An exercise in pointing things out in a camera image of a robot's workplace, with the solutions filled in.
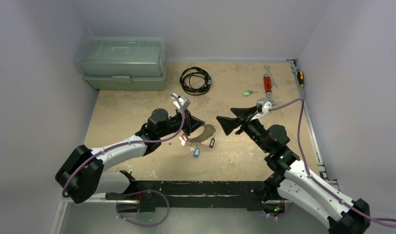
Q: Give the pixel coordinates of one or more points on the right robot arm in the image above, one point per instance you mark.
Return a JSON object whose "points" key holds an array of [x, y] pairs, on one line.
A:
{"points": [[294, 181]]}

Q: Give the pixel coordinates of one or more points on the green plastic toolbox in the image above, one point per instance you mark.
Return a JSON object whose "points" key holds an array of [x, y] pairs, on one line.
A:
{"points": [[124, 63]]}

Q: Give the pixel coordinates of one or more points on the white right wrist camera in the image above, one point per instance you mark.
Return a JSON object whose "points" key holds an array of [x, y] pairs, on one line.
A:
{"points": [[263, 106]]}

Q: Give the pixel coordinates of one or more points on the yellow black screwdriver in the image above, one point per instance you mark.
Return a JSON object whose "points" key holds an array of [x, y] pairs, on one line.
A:
{"points": [[300, 79]]}

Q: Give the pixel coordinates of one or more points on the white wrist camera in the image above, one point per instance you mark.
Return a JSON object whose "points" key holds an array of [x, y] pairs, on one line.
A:
{"points": [[180, 102], [263, 106]]}

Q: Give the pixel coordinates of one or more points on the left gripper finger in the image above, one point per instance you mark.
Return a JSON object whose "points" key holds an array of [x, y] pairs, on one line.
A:
{"points": [[189, 128], [191, 121]]}

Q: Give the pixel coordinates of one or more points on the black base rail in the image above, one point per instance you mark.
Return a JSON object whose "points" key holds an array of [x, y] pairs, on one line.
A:
{"points": [[249, 195]]}

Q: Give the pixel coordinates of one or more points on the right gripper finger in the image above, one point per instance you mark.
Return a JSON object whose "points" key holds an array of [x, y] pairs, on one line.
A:
{"points": [[229, 124], [244, 114]]}

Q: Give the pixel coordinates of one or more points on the green tagged key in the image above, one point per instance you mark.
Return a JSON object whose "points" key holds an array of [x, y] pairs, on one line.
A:
{"points": [[249, 92]]}

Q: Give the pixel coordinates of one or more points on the large metal keyring with keys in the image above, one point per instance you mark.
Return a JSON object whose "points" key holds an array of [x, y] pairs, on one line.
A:
{"points": [[207, 133]]}

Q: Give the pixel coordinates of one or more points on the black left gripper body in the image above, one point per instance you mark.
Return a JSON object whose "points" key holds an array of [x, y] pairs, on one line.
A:
{"points": [[175, 124]]}

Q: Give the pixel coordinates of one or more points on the red handled adjustable wrench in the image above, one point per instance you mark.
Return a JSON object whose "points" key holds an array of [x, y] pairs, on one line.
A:
{"points": [[268, 84]]}

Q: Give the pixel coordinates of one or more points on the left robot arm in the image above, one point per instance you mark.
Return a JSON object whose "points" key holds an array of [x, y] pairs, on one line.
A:
{"points": [[81, 176]]}

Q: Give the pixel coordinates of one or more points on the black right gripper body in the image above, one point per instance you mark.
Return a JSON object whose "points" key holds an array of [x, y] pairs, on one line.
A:
{"points": [[240, 120]]}

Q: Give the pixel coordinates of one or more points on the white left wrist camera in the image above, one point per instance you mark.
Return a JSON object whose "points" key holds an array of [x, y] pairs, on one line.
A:
{"points": [[180, 102]]}

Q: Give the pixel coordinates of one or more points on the silver open-end wrench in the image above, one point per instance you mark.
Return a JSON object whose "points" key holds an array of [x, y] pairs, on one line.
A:
{"points": [[269, 74]]}

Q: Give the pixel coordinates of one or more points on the aluminium side rail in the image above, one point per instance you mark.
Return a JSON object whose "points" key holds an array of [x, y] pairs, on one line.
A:
{"points": [[320, 163]]}

